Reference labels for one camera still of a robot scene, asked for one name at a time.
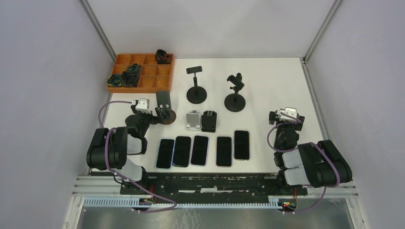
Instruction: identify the black phone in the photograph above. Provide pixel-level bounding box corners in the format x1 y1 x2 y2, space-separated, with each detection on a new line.
172 136 192 167

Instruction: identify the light blue cable duct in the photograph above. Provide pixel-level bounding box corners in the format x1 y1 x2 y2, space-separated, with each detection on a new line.
83 197 282 209

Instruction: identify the black tall round stand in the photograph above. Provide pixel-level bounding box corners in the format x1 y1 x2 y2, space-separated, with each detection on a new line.
186 66 207 104

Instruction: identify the wooden round base stand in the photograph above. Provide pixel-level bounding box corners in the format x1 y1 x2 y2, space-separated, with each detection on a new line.
156 91 176 125

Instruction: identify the orange compartment tray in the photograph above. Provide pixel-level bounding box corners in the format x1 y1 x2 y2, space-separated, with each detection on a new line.
107 53 175 94

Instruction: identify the black green cable bundle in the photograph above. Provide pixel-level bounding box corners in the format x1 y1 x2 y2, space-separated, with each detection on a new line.
121 63 143 88

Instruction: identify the black folding stand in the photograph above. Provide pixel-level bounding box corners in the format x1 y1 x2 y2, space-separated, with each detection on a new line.
201 111 217 133

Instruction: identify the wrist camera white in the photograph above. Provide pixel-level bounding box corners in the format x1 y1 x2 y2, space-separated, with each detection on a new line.
279 107 298 123
132 98 150 114

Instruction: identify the light blue case phone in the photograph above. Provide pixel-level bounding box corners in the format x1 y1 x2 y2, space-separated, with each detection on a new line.
155 139 175 169

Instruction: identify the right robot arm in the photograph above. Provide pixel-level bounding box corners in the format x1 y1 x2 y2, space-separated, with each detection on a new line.
268 107 353 195

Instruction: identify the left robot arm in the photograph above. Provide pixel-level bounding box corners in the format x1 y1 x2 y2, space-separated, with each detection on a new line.
86 108 171 195

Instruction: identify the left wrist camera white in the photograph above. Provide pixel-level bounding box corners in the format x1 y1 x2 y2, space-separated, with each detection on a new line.
132 98 150 114

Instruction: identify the white silver folding stand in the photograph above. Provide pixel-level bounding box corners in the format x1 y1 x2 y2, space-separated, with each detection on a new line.
186 110 202 131

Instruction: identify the purple case phone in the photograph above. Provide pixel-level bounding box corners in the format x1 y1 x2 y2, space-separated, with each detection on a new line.
190 135 209 167

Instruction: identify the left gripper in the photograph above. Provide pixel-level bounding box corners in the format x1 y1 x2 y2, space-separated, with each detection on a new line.
131 105 164 137

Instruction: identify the white case phone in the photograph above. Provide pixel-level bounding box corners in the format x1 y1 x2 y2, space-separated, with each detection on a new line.
234 130 250 160

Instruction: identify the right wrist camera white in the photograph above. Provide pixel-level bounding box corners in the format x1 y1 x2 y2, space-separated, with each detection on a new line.
279 107 298 123

